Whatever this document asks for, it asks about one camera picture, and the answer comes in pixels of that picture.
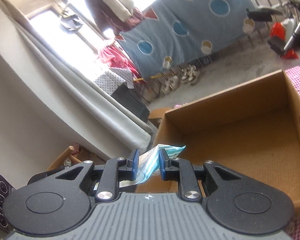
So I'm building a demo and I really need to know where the blue white striped packet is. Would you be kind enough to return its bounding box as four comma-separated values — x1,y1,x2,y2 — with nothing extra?
119,144,186,188

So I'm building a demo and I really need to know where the small cardboard box on floor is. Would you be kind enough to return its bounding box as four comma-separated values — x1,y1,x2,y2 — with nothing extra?
148,107,173,128

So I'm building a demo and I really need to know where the wooden chair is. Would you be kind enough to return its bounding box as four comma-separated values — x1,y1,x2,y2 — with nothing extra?
46,144,106,172

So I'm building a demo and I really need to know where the white dotted cloth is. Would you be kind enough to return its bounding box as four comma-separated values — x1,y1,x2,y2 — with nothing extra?
94,68,134,95

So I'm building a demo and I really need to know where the grey slippers pair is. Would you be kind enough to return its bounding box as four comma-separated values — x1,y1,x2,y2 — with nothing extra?
162,75,180,95

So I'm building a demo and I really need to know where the white sneakers pair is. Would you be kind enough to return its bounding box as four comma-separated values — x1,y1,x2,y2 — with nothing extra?
180,64,200,86

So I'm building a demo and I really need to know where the brown cardboard box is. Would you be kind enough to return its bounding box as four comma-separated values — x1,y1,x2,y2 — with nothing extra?
135,69,300,212

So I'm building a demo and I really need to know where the red pink hanging cloth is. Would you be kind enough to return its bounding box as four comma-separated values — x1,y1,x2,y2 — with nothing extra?
98,44,141,78

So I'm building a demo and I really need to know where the grey white curtain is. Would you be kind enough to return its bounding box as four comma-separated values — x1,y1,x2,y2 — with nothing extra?
0,0,152,153

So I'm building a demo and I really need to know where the dark red hanging garment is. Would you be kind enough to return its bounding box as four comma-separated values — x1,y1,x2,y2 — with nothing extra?
84,0,145,37

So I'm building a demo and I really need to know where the blue blanket with circles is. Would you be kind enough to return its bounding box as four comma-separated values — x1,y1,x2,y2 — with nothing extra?
119,0,254,79

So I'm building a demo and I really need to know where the wheelchair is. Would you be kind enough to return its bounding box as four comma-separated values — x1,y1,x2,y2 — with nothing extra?
256,0,300,58

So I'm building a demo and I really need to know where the black seat pad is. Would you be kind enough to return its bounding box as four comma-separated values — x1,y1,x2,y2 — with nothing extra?
246,7,283,22

